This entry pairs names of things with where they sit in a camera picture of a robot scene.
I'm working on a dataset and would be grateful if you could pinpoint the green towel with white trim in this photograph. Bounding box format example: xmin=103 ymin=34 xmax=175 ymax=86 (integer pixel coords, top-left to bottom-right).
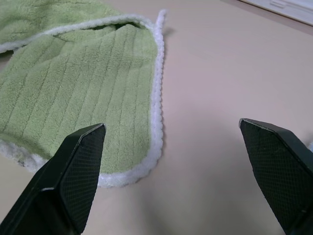
xmin=0 ymin=0 xmax=168 ymax=188

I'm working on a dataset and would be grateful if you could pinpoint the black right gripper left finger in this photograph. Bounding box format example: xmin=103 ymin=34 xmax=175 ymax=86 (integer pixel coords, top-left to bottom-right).
xmin=0 ymin=123 xmax=107 ymax=235

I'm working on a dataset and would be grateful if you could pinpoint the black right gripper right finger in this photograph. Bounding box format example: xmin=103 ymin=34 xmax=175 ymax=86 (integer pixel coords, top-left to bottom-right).
xmin=238 ymin=118 xmax=313 ymax=235

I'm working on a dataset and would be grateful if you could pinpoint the white panel with ridges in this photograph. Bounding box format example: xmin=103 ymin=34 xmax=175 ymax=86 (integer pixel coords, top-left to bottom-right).
xmin=235 ymin=0 xmax=313 ymax=26

